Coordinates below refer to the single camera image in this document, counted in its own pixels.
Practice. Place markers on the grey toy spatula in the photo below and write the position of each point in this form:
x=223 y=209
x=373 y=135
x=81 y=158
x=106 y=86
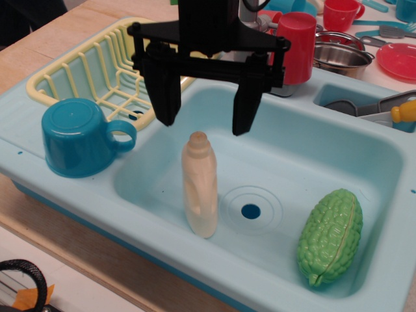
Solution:
x=385 y=31

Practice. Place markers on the green bitter melon toy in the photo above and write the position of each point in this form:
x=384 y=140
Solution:
x=330 y=238

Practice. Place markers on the teal cup top right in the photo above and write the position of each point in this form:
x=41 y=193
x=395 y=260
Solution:
x=406 y=10

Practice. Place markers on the stainless steel pot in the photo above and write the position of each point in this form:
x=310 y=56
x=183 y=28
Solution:
x=341 y=53

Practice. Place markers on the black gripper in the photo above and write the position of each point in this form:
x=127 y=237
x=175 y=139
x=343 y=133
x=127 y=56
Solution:
x=166 y=50

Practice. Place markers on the orange tape piece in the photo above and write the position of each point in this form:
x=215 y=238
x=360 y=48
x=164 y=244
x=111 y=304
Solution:
x=25 y=299

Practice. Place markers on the grey toy faucet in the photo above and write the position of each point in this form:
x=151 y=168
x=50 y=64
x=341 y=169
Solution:
x=264 y=21

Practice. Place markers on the grey toy pan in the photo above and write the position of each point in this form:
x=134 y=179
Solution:
x=346 y=106

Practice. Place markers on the teal toy utensil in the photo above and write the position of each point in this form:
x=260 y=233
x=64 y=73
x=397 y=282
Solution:
x=410 y=27

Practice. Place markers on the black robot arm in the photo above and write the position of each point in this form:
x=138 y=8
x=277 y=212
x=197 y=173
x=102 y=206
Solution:
x=209 y=13

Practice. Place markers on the translucent white detergent bottle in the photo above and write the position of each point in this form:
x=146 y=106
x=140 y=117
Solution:
x=200 y=187

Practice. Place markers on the yellow-handled utensil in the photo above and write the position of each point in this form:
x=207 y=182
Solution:
x=405 y=112

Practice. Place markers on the red cup with handle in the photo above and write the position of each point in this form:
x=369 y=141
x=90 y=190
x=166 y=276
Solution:
x=339 y=15

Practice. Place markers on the blue upside-down cup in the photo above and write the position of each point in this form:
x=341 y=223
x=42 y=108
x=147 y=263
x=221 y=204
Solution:
x=78 y=139

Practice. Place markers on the red upside-down tumbler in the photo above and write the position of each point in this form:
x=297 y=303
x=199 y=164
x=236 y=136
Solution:
x=299 y=28

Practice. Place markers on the teal cup behind faucet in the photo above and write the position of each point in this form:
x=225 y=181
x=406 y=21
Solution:
x=286 y=6

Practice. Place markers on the yellow drying rack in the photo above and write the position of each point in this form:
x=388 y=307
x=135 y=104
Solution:
x=99 y=69

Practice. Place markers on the red plastic plate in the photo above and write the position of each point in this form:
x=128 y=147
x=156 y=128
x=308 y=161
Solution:
x=398 y=60

